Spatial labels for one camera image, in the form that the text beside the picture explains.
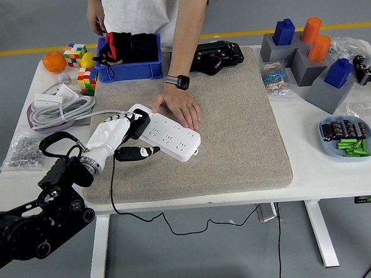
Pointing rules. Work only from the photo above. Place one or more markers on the person's right hand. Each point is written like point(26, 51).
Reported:
point(96, 21)

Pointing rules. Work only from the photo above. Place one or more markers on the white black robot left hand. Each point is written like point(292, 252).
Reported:
point(108, 135)

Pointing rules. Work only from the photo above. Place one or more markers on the person's left hand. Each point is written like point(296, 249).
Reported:
point(181, 104)

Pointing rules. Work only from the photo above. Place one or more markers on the black plug adapter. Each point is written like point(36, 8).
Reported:
point(140, 126)

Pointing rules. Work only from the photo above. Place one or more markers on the white power strip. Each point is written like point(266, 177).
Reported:
point(173, 139)

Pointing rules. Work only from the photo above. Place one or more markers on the person's right forearm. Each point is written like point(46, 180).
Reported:
point(92, 1)

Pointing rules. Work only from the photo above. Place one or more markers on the person's left forearm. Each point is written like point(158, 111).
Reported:
point(185, 35)

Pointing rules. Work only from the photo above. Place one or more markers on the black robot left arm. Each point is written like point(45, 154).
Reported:
point(59, 181)

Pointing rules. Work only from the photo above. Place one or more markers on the white round plug head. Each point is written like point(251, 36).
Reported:
point(64, 78)

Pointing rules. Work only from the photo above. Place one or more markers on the black wristwatch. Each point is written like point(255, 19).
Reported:
point(182, 82)

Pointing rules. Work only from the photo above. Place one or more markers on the yellow lemon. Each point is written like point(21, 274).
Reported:
point(89, 59)

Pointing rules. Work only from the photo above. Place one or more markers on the colourful puzzle cube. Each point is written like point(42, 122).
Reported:
point(87, 80)
point(74, 54)

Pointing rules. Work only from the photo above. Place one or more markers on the grey-brown mat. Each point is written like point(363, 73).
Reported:
point(220, 143)

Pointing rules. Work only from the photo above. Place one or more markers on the black foam block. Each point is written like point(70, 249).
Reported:
point(144, 47)

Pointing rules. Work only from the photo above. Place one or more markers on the orange fruit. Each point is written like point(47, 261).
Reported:
point(54, 62)

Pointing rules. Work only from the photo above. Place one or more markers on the blue plastic bin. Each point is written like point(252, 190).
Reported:
point(128, 71)

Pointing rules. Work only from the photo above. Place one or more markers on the black device housing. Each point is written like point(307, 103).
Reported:
point(218, 56)

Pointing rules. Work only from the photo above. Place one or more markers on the clear bag of screws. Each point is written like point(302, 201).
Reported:
point(22, 152)

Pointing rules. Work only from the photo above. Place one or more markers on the clear bag of resistors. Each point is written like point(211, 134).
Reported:
point(274, 80)

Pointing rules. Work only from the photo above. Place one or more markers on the wide grey block holder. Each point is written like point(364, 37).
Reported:
point(269, 50)

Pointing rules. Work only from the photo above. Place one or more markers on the white table leg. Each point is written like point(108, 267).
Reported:
point(99, 248)
point(320, 234)

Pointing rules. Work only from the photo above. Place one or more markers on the blue bottle-shaped block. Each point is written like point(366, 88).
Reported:
point(339, 73)
point(283, 32)

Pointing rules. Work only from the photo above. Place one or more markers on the silver box under table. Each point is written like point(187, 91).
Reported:
point(267, 214)

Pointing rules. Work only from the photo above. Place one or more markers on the orange cylinder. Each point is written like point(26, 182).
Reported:
point(312, 29)
point(319, 48)

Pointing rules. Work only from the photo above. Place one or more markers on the light blue plate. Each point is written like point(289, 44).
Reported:
point(331, 150)

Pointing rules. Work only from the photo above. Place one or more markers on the green cylinder cell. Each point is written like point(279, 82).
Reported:
point(356, 154)
point(364, 145)
point(345, 146)
point(357, 144)
point(353, 150)
point(346, 142)

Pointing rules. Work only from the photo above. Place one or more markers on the crumpled clear plastic bag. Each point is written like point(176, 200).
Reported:
point(345, 45)

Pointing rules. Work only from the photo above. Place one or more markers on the white wall switch panel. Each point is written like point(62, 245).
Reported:
point(46, 100)
point(66, 92)

